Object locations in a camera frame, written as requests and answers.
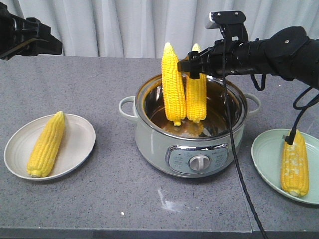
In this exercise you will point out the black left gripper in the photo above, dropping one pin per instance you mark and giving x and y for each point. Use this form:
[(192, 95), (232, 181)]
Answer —
[(25, 37)]

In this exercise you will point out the pale yellow corn cob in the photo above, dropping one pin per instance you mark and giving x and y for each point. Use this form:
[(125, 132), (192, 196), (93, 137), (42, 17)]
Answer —
[(294, 167)]

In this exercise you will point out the beige round plate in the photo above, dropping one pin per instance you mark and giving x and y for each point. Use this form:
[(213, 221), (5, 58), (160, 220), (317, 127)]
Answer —
[(77, 143)]

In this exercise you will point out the pale green electric cooking pot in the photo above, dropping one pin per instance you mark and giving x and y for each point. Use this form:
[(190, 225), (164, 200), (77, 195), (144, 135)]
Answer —
[(191, 150)]

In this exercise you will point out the pale green round plate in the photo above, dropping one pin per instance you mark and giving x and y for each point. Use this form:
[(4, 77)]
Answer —
[(266, 152)]

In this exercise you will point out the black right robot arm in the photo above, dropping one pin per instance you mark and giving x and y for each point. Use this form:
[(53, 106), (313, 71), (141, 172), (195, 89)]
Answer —
[(289, 54)]

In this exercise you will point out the white pleated curtain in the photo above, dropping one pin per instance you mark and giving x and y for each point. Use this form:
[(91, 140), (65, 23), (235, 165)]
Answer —
[(140, 28)]

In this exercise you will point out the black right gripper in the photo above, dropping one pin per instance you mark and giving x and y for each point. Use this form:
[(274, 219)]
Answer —
[(211, 61)]

